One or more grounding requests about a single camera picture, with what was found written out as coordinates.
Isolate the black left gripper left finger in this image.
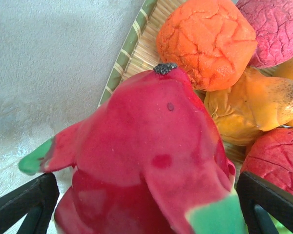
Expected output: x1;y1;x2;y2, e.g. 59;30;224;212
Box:
0;172;61;234

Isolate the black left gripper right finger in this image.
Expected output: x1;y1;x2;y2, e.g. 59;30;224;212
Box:
236;170;293;234

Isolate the red crinkled fruit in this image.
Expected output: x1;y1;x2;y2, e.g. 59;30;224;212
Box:
240;128;293;199

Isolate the wrinkled yellow-orange fruit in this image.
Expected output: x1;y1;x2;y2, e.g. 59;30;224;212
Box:
204;67;293;146

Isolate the red dragon fruit toy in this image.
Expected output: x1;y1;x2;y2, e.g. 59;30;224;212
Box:
18;63;249;234

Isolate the round orange crinkled fruit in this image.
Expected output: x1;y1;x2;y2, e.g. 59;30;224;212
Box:
156;0;258;92

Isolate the pink crinkled fruit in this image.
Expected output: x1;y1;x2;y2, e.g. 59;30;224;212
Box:
235;0;293;69

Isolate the woven bamboo mat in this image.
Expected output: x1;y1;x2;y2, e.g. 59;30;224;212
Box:
97;0;279;171

